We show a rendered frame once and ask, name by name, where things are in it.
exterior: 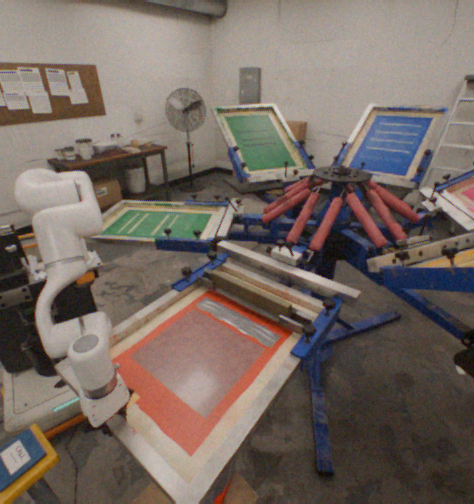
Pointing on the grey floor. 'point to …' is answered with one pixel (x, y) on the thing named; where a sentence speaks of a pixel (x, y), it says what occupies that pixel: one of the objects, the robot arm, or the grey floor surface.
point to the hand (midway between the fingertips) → (114, 421)
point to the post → (30, 482)
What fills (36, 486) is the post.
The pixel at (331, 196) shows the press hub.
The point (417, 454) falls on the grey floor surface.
